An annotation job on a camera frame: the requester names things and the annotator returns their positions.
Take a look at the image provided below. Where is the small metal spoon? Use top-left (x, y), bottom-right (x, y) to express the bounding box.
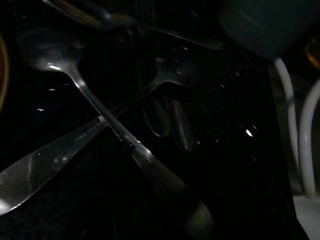
top-left (107, 57), bottom-right (201, 118)

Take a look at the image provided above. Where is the metal fork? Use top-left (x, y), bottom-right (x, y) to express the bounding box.
top-left (41, 0), bottom-right (225, 50)

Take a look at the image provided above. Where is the large metal spoon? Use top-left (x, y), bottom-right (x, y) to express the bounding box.
top-left (17, 27), bottom-right (216, 236)

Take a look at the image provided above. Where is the amber oil bottle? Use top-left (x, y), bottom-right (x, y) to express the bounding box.
top-left (304, 37), bottom-right (320, 66)

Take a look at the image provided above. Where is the white bowl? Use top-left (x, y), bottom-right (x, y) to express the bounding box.
top-left (292, 195), bottom-right (320, 240)

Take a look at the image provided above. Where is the dark metal cutlery handle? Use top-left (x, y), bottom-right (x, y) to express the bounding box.
top-left (142, 97), bottom-right (172, 138)
top-left (169, 98), bottom-right (195, 152)

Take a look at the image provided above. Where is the white flexible hose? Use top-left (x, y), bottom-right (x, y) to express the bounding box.
top-left (272, 57), bottom-right (320, 198)

